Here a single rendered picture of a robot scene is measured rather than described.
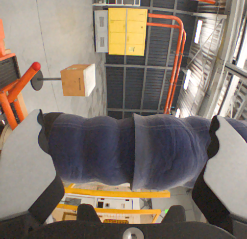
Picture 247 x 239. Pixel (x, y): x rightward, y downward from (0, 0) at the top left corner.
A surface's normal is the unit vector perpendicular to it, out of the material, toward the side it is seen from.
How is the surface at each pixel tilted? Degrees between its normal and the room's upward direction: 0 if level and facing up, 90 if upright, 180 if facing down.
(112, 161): 70
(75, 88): 90
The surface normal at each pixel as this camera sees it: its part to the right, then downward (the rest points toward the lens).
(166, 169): -0.16, 0.15
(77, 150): 0.29, -0.11
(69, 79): -0.02, 0.47
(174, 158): -0.14, -0.21
